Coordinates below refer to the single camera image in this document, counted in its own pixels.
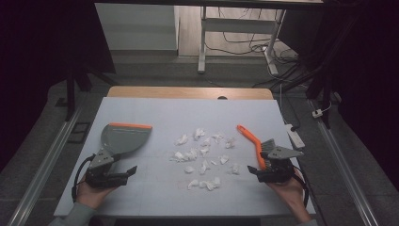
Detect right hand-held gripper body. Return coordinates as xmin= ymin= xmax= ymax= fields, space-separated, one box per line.
xmin=256 ymin=145 xmax=305 ymax=184

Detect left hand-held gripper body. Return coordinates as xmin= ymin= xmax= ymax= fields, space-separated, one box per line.
xmin=84 ymin=149 xmax=130 ymax=189

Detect grey dustpan with orange edge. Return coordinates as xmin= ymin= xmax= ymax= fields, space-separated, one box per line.
xmin=101 ymin=121 xmax=153 ymax=158

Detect orange brush with grey bristles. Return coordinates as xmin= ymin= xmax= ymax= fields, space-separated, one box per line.
xmin=236 ymin=124 xmax=278 ymax=171

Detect white paper scraps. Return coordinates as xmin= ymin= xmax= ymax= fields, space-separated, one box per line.
xmin=168 ymin=127 xmax=241 ymax=192

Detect person's right hand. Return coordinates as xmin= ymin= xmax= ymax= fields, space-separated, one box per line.
xmin=266 ymin=170 xmax=311 ymax=221

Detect person's left hand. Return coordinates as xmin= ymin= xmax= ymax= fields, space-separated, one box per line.
xmin=75 ymin=176 xmax=119 ymax=210

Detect white table mat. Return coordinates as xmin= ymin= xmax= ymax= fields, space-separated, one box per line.
xmin=54 ymin=96 xmax=316 ymax=218

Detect black metal stand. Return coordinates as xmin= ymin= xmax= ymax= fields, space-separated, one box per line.
xmin=56 ymin=60 xmax=118 ymax=122

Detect wooden table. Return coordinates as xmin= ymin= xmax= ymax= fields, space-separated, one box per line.
xmin=106 ymin=86 xmax=275 ymax=101

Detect grey cabinet panel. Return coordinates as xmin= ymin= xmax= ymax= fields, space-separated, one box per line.
xmin=94 ymin=3 xmax=180 ymax=52

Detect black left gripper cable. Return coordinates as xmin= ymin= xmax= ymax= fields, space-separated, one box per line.
xmin=71 ymin=153 xmax=96 ymax=203

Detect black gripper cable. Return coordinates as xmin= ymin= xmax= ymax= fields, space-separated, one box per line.
xmin=71 ymin=153 xmax=96 ymax=203
xmin=293 ymin=170 xmax=311 ymax=209

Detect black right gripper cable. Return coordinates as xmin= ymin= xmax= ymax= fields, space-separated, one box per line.
xmin=293 ymin=170 xmax=311 ymax=209

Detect black square frame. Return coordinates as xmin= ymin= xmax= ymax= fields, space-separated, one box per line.
xmin=67 ymin=121 xmax=92 ymax=145

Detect aluminium rail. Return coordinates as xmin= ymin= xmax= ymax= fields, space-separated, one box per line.
xmin=7 ymin=103 xmax=85 ymax=226
xmin=308 ymin=99 xmax=381 ymax=226

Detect tangle of black floor cables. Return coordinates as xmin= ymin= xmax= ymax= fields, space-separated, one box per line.
xmin=205 ymin=8 xmax=311 ymax=90

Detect white metal desk frame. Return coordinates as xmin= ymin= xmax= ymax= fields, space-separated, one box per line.
xmin=197 ymin=6 xmax=287 ymax=76

